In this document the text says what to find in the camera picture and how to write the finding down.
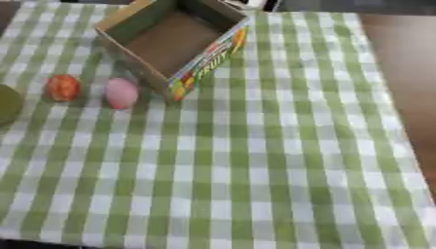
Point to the olive green round toy fruit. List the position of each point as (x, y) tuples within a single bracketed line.
[(7, 104)]

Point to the red orange toy fruit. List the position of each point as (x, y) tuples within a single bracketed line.
[(62, 87)]

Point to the pink toy peach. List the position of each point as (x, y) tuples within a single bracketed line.
[(121, 93)]

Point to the tan cardboard box printed side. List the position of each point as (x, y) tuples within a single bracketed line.
[(170, 42)]

